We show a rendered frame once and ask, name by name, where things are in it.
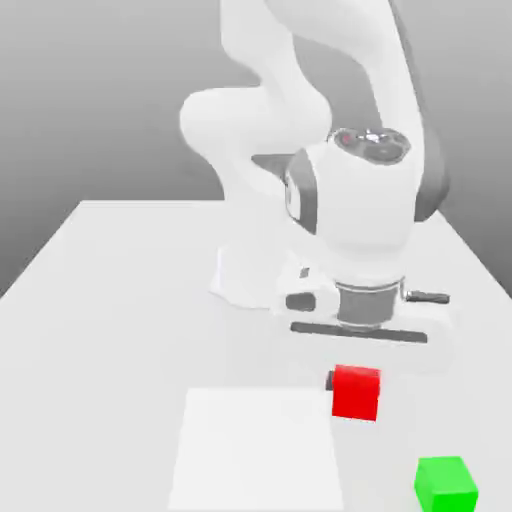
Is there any small green cube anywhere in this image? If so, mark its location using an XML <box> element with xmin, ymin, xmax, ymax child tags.
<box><xmin>413</xmin><ymin>455</ymin><xmax>480</xmax><ymax>512</ymax></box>

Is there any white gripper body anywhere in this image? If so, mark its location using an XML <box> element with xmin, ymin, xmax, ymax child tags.
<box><xmin>287</xmin><ymin>309</ymin><xmax>457</xmax><ymax>355</ymax></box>

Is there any small red cube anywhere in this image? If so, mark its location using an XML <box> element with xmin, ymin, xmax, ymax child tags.
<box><xmin>330</xmin><ymin>363</ymin><xmax>382</xmax><ymax>423</ymax></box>

